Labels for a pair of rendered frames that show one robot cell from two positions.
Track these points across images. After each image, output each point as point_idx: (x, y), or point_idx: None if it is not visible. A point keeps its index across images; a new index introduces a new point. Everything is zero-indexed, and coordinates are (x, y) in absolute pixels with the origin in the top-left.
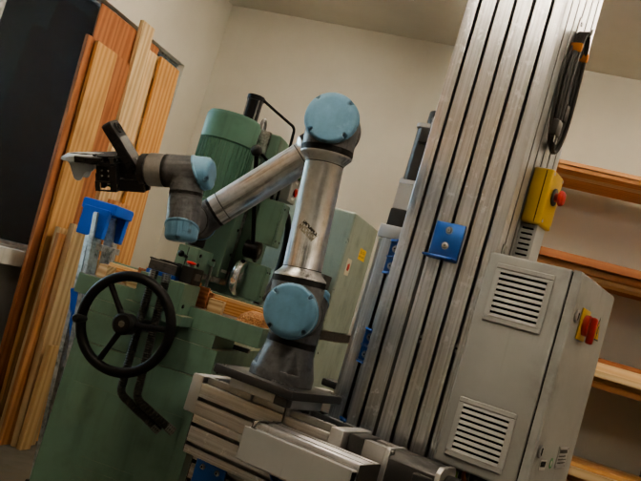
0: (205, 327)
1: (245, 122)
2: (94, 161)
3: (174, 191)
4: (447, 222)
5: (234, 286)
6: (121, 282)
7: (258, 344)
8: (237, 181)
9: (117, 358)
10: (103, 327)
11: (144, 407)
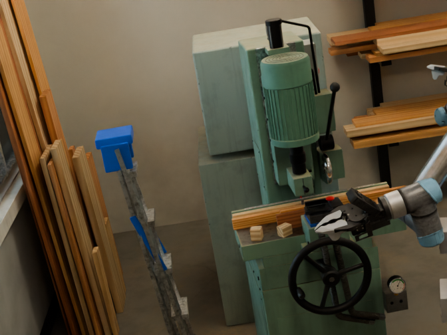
0: (361, 235)
1: (305, 64)
2: (355, 227)
3: (422, 217)
4: None
5: (332, 179)
6: (264, 230)
7: (406, 226)
8: (431, 171)
9: (304, 288)
10: (282, 274)
11: (361, 315)
